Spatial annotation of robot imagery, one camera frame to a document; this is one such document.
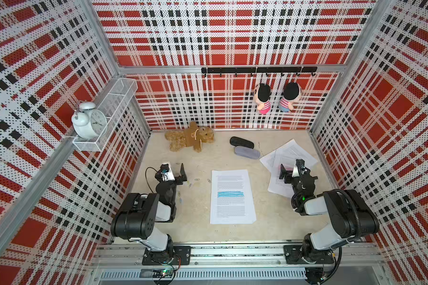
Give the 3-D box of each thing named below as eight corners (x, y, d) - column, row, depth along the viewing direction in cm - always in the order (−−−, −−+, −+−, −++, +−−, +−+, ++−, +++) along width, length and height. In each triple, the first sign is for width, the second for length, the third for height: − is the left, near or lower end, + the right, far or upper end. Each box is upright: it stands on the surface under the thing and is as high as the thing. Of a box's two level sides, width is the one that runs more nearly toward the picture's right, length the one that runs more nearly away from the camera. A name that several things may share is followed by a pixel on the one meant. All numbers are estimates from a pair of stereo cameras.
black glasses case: (228, 143, 116) (228, 141, 114) (232, 138, 120) (232, 135, 118) (251, 151, 112) (252, 149, 110) (254, 145, 115) (255, 143, 113)
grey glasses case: (233, 154, 110) (233, 151, 108) (235, 148, 114) (236, 145, 111) (258, 161, 107) (259, 158, 105) (260, 154, 110) (261, 151, 108)
